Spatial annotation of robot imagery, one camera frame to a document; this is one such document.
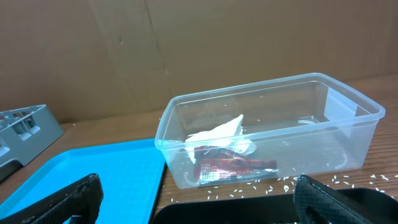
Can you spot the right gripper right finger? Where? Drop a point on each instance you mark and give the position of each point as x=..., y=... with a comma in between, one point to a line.
x=318, y=203

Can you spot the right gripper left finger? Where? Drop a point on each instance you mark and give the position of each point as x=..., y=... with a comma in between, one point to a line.
x=77, y=203

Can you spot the white napkin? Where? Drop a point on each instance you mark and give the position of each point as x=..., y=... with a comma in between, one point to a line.
x=228, y=135

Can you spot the red snack wrapper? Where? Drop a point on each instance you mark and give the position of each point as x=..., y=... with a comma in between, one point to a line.
x=221, y=164

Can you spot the grey dishwasher rack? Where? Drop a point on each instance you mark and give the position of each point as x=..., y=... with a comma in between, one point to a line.
x=25, y=133

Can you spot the teal plastic tray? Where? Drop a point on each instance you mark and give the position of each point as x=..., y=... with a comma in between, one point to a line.
x=130, y=174

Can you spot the black plastic tray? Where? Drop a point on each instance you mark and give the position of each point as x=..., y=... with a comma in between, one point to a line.
x=266, y=209

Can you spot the clear plastic bin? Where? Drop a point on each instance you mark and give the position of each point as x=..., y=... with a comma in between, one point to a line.
x=307, y=123

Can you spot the brown cardboard backdrop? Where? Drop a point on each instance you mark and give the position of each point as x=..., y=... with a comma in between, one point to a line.
x=94, y=59

